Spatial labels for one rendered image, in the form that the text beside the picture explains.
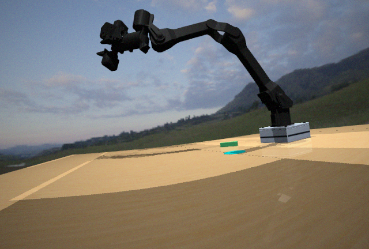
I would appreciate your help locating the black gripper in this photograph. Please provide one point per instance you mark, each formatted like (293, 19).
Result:
(110, 58)

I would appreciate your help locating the green rectangular post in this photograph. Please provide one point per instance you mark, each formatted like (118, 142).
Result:
(232, 143)

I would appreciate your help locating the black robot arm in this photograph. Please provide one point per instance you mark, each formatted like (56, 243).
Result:
(233, 40)

